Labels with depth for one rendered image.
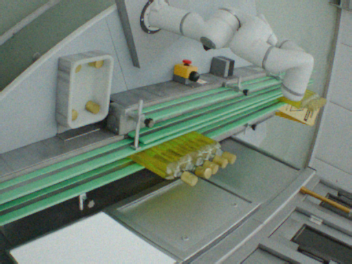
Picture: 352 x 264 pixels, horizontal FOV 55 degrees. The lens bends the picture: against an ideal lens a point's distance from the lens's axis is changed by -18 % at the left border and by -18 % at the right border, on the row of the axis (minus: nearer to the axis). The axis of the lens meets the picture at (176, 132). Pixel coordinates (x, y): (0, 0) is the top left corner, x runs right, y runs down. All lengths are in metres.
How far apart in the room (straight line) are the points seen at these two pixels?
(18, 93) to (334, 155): 6.76
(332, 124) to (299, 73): 6.15
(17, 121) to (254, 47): 0.77
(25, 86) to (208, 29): 0.60
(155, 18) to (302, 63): 0.54
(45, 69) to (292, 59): 0.76
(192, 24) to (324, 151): 6.42
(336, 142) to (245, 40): 6.28
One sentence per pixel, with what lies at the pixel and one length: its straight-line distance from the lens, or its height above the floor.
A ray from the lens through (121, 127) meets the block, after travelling 1.33.
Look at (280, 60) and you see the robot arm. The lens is 1.15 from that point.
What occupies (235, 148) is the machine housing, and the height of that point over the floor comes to 0.96.
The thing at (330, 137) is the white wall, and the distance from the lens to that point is 7.39.
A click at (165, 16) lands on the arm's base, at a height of 0.88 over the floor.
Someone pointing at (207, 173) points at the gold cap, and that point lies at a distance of 1.28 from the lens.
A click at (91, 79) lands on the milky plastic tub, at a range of 1.32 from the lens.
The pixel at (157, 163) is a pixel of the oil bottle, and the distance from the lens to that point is 1.30.
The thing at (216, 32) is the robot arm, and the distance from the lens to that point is 1.22.
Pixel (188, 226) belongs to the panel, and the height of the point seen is 1.21.
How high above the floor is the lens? 1.74
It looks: 33 degrees down
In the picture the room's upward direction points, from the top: 115 degrees clockwise
